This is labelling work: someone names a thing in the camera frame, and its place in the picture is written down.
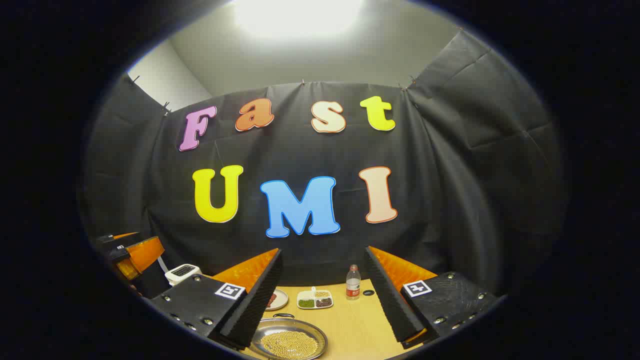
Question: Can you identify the pile of yellow soybeans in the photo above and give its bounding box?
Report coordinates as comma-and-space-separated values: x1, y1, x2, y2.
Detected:
260, 331, 319, 360

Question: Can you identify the stainless steel pot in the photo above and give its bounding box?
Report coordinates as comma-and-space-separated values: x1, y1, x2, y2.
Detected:
248, 313, 328, 360

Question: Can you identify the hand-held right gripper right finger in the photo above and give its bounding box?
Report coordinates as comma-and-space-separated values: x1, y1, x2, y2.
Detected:
363, 246, 501, 350

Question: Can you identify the round white plate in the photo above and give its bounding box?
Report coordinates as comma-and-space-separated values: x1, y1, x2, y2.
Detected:
265, 289, 289, 312

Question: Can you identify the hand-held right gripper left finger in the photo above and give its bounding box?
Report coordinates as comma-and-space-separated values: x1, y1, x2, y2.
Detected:
150, 248, 283, 351

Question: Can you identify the large ceiling light panel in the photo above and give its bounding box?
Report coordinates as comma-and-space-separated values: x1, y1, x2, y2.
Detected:
232, 0, 363, 38

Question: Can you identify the white divided bean dish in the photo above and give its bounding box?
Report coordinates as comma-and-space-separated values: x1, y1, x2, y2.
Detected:
297, 286, 334, 310

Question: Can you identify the black backdrop cloth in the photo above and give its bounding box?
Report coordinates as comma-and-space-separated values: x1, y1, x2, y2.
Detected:
80, 27, 568, 301

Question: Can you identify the plastic bottle red label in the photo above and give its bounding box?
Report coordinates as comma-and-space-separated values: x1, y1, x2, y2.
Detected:
346, 264, 361, 301

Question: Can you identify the white toaster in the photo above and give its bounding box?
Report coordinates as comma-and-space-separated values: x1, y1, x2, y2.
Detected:
165, 264, 203, 287

